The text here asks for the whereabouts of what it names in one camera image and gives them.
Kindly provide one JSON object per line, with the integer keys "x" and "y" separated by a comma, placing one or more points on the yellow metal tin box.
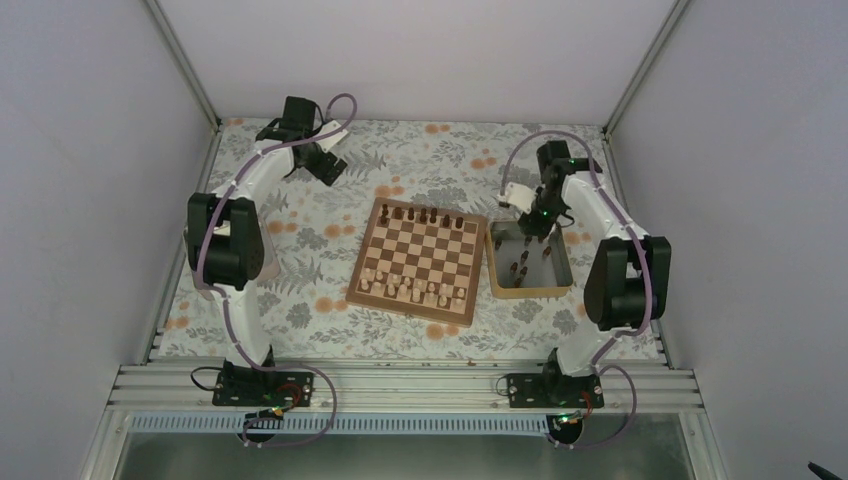
{"x": 524, "y": 267}

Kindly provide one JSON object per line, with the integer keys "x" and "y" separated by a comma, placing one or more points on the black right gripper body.
{"x": 553, "y": 206}

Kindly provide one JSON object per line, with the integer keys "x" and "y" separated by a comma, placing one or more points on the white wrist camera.
{"x": 519, "y": 196}
{"x": 331, "y": 134}

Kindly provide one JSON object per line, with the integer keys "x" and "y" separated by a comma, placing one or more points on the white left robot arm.
{"x": 270, "y": 161}

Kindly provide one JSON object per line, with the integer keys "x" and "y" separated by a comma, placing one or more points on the aluminium rail frame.
{"x": 405, "y": 387}

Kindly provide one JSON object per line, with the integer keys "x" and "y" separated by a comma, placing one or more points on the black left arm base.
{"x": 243, "y": 387}

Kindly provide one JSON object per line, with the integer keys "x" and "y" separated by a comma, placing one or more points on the metal tin under left arm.
{"x": 272, "y": 258}

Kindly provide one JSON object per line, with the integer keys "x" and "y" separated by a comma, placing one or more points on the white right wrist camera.
{"x": 519, "y": 196}

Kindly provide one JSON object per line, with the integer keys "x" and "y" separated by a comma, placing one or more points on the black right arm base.
{"x": 553, "y": 391}

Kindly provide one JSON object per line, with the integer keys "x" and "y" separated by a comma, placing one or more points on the wooden chessboard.
{"x": 411, "y": 255}

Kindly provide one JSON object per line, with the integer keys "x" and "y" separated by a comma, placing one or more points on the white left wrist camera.
{"x": 331, "y": 134}

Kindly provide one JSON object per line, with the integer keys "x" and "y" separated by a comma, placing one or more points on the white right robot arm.
{"x": 627, "y": 284}

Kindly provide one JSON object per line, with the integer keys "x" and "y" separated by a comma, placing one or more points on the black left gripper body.
{"x": 320, "y": 170}

